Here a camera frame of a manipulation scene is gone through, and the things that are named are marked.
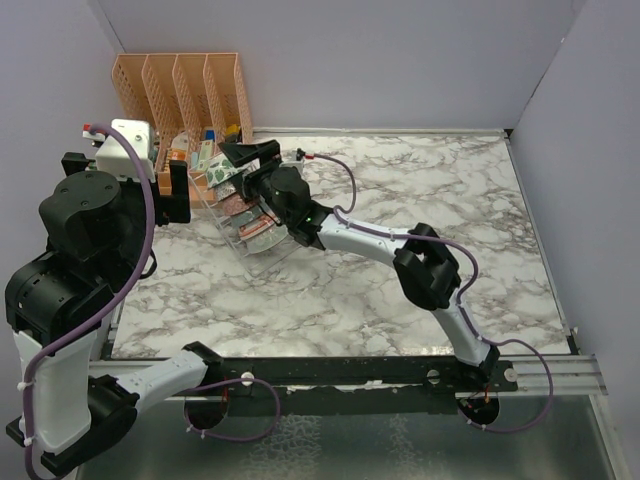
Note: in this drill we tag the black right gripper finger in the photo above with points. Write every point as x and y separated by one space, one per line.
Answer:
240 156
269 149

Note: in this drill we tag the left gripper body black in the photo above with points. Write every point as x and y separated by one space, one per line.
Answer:
173 206

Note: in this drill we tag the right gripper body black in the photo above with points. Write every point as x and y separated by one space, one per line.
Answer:
257 186

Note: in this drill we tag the green leaf blue-rim bowl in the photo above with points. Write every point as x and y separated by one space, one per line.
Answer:
220 169

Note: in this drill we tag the black white radial bowl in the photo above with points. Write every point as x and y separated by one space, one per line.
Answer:
227 188

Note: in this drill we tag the red flower black-inside bowl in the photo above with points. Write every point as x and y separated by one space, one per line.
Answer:
235 205

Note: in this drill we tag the grey dotted red-rim bowl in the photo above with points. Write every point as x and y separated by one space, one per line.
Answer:
244 218

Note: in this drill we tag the orange floral bowl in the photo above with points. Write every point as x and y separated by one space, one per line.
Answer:
255 228

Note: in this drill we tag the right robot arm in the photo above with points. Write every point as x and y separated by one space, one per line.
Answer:
427 270

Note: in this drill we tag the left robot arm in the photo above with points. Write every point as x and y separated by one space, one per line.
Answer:
57 304

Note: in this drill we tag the yellow grey stamp block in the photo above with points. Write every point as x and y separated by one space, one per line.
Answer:
233 134

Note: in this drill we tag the green stationery box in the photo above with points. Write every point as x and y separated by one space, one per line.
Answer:
203 154

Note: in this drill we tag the peach plastic desk organizer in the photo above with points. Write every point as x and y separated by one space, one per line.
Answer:
177 92

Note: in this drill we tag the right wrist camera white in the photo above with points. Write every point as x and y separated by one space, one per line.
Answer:
295 160

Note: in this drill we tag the white wire dish rack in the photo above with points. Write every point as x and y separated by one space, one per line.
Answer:
206 208

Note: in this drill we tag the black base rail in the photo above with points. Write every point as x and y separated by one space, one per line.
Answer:
329 386

